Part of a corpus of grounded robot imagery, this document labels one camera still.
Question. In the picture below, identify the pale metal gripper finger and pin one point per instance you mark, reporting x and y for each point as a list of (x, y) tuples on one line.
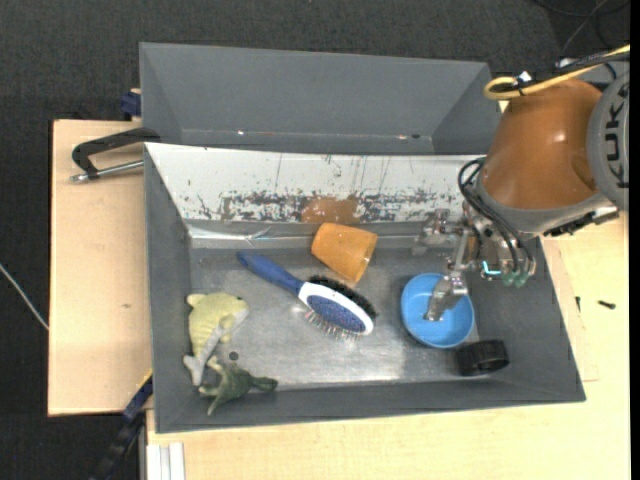
[(440, 225), (446, 295)]

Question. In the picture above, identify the blue bowl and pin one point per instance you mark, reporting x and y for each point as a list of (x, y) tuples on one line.
[(450, 333)]

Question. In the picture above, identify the orange plastic cup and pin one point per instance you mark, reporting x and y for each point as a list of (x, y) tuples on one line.
[(342, 248)]

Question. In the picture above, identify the blue and white hairbrush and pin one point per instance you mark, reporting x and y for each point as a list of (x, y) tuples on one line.
[(332, 310)]

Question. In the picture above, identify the small black screw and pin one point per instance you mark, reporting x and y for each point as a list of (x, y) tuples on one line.
[(608, 305)]

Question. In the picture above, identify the grey metal bin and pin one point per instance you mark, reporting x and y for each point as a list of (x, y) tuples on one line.
[(310, 93)]

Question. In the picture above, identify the dark green toy dinosaur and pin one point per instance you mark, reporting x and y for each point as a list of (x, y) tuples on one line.
[(235, 383)]

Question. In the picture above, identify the yellow-green toy shark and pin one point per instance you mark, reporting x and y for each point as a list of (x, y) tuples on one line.
[(212, 313)]

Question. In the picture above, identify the pale wood board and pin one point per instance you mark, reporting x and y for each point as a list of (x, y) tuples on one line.
[(95, 268)]

